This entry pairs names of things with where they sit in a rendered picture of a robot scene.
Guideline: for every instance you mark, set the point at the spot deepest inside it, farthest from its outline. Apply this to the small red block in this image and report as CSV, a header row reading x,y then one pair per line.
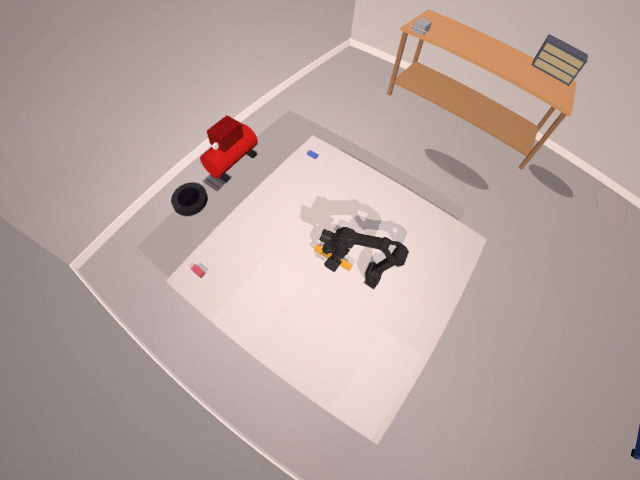
x,y
198,271

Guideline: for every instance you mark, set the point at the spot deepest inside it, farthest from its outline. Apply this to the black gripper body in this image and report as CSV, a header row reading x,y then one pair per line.
x,y
333,264

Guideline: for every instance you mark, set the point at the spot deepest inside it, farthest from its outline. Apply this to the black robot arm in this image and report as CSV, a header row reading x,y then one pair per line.
x,y
345,238

